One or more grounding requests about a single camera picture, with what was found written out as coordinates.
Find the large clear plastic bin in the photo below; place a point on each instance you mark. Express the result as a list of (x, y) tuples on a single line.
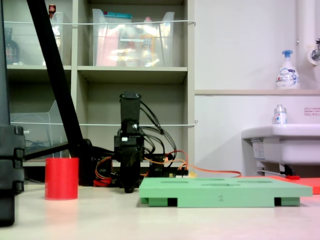
[(132, 55)]

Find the thick black tripod leg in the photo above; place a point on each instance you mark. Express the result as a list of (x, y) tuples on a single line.
[(57, 75)]

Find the orange flat block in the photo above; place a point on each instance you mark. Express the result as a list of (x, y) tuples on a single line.
[(311, 185)]

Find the white soap pump bottle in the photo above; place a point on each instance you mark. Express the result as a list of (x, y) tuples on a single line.
[(287, 75)]

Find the green shape-hole board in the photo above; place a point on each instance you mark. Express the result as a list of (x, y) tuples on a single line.
[(200, 195)]

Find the pink capped spray bottle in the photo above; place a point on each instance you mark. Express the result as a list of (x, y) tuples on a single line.
[(148, 45)]

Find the beige shelf unit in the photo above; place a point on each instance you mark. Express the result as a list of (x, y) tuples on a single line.
[(132, 72)]

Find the blue topped pouch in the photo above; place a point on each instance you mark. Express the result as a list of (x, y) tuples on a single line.
[(118, 16)]

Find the dark glass bottle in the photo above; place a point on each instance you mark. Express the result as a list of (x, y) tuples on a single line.
[(12, 50)]

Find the white sink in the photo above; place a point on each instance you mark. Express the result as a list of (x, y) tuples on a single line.
[(287, 145)]

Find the thin black tripod strut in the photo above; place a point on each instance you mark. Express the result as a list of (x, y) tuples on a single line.
[(45, 151)]

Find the clear file box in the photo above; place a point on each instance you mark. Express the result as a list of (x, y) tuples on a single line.
[(37, 130)]

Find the red cylinder block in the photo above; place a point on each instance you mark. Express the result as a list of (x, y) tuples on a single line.
[(61, 178)]

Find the small circuit board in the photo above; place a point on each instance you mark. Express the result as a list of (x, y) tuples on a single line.
[(178, 175)]

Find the brown capped bottle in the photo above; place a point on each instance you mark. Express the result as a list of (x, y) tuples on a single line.
[(52, 10)]

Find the notched black tripod leg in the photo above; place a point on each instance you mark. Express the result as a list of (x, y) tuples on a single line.
[(11, 162)]

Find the small clear sanitizer bottle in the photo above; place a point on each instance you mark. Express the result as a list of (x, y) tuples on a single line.
[(280, 116)]

